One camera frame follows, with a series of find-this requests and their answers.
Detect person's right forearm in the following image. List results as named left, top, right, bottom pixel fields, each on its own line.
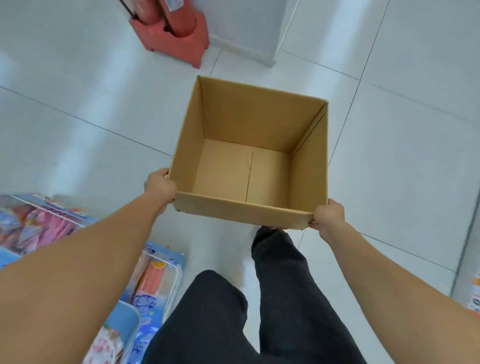
left=318, top=221, right=480, bottom=364

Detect brown cardboard box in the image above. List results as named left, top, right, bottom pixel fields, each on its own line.
left=167, top=75, right=330, bottom=231

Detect red fire extinguisher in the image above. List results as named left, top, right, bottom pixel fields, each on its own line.
left=119, top=0, right=166, bottom=24
left=157, top=0, right=198, bottom=38

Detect pile of pink snack packets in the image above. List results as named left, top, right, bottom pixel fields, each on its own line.
left=0, top=204, right=80, bottom=256

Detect person's left hand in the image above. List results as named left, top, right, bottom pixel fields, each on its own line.
left=143, top=167, right=179, bottom=217

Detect person's right hand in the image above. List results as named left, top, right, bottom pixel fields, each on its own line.
left=308, top=198, right=347, bottom=245

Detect orange snack packet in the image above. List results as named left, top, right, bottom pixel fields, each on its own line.
left=133, top=258, right=168, bottom=301

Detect person's left forearm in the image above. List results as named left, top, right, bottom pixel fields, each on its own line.
left=0, top=191, right=166, bottom=364

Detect person's black trousers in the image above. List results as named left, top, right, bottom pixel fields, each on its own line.
left=141, top=226, right=367, bottom=364

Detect pile of white red candies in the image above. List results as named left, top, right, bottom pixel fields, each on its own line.
left=82, top=326, right=125, bottom=364

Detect white noodle shelf unit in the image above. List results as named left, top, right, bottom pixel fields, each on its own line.
left=449, top=183, right=480, bottom=320

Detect red extinguisher stand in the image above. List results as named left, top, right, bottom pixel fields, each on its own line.
left=129, top=11, right=211, bottom=70

